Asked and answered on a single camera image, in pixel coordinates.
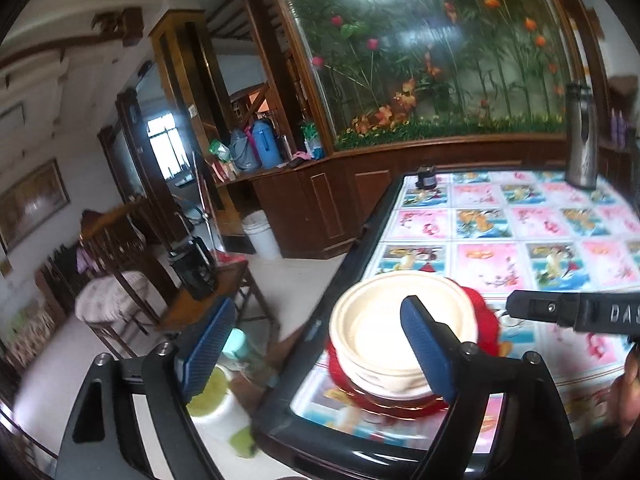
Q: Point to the person's right hand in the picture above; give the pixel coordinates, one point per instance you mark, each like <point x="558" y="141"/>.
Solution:
<point x="629" y="395"/>

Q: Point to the blue thermos flask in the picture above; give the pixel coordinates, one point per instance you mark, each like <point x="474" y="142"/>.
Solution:
<point x="265" y="147"/>

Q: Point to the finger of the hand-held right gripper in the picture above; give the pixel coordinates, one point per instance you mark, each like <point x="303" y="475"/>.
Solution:
<point x="540" y="307"/>

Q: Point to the framed wall painting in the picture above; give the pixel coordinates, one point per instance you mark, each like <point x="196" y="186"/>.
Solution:
<point x="30" y="205"/>

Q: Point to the wooden chair with cushion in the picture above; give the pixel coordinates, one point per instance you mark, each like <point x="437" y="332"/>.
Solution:
<point x="112" y="290"/>

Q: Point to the black electric kettle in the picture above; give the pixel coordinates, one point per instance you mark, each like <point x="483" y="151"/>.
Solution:
<point x="195" y="270"/>

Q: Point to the artificial flower glass display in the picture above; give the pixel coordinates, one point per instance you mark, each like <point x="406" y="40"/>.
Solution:
<point x="425" y="70"/>

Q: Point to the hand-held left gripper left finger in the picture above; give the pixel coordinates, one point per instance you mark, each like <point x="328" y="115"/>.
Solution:
<point x="207" y="355"/>

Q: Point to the dark wooden cabinet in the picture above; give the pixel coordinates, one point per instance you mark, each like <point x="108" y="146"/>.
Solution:
<point x="330" y="210"/>

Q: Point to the white plastic bucket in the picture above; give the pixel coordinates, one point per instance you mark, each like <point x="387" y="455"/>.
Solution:
<point x="262" y="237"/>

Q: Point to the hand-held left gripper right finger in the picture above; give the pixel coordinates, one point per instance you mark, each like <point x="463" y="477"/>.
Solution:
<point x="427" y="350"/>

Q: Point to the purple bottle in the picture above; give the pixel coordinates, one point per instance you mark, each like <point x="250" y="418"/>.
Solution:
<point x="624" y="130"/>
<point x="614" y="127"/>

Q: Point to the stainless steel thermos jug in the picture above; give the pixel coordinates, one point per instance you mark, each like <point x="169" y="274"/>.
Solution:
<point x="582" y="145"/>

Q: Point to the green snack bag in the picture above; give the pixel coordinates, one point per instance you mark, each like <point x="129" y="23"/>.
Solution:
<point x="218" y="150"/>

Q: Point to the grey thermos flask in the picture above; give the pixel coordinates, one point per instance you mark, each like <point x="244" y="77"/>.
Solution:
<point x="244" y="152"/>

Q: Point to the teal cup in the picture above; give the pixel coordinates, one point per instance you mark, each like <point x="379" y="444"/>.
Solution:
<point x="234" y="342"/>

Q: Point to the small black jar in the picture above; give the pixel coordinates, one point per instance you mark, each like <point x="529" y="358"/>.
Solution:
<point x="426" y="178"/>

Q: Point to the white cup with green content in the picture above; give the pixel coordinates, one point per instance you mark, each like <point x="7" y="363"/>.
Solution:
<point x="215" y="400"/>

